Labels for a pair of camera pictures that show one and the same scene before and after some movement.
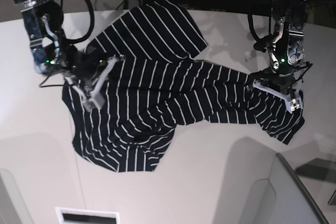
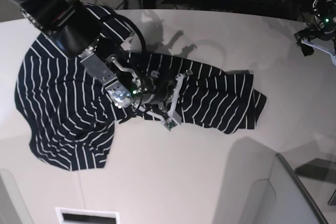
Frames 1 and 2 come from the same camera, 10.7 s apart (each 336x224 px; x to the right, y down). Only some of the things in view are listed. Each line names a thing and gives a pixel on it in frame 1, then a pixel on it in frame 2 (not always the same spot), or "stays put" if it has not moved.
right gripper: x=282 y=87 → x=324 y=29
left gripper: x=83 y=66 → x=147 y=93
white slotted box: x=68 y=215 stays put
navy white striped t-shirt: x=159 y=85 → x=72 y=118
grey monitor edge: x=294 y=203 stays put
